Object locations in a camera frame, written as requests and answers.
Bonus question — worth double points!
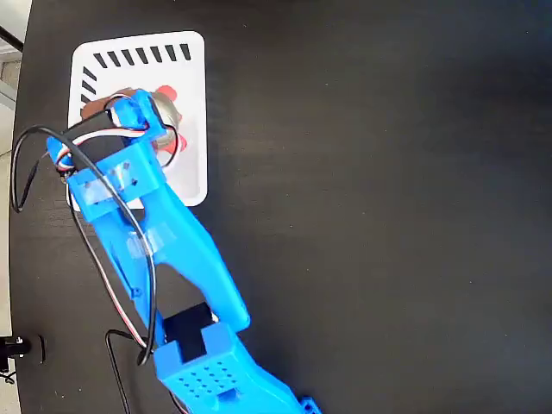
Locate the red turtle toy grey shell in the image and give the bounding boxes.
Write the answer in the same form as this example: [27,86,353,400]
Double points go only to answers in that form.
[148,85,189,159]

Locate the white rectangular tray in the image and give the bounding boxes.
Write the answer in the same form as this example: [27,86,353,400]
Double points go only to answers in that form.
[67,29,209,213]

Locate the black diagonal bar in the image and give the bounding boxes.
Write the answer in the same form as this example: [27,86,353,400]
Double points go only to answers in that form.
[0,24,25,52]

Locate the black table clamp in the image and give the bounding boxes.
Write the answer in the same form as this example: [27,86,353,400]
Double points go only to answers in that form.
[0,334,47,385]

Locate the white red servo wires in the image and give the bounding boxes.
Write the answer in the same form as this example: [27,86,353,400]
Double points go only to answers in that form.
[45,103,150,350]

